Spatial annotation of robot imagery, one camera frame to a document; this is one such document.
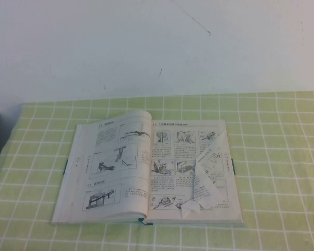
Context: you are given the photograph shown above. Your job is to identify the hardcover technical book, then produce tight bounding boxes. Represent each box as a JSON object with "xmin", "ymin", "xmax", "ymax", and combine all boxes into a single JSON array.
[{"xmin": 49, "ymin": 110, "xmax": 245, "ymax": 227}]

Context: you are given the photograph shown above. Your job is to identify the green white checked tablecloth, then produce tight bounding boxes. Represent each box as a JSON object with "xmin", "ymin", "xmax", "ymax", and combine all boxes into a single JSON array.
[{"xmin": 0, "ymin": 90, "xmax": 314, "ymax": 251}]

